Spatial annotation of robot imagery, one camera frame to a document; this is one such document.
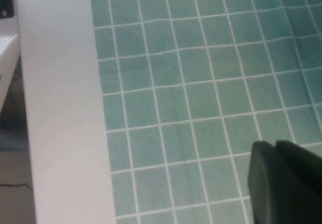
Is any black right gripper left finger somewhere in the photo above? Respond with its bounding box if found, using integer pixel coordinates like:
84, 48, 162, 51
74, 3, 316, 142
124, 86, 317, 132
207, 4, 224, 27
248, 140, 285, 224

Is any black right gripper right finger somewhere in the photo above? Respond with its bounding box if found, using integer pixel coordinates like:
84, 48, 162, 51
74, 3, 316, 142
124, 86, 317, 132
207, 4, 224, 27
275, 139, 322, 224

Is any green checked tablecloth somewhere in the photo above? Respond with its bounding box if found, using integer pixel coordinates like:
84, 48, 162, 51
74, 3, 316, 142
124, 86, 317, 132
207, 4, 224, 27
89, 0, 322, 224

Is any thin dark cable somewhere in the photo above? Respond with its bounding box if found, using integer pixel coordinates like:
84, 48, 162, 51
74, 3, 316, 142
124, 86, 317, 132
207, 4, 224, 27
0, 182, 33, 191

